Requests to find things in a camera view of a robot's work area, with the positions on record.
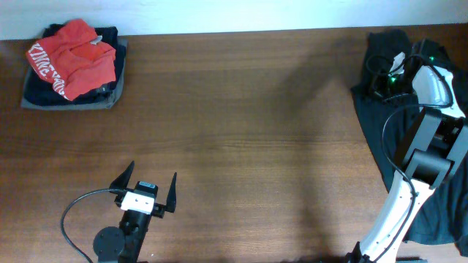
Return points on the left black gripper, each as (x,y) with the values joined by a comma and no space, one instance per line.
(159,209)

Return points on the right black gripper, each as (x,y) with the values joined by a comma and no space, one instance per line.
(376,91)

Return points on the dark green t-shirt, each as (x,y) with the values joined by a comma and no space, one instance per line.
(443,218)

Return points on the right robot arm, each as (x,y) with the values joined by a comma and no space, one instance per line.
(412,107)

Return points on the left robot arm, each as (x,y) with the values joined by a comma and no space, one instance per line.
(122,243)

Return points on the grey folded garment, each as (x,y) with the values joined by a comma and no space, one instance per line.
(98,99)

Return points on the navy folded garment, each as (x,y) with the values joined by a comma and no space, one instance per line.
(42,92)

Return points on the red folded shirt white lettering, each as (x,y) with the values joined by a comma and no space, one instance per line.
(74,60)

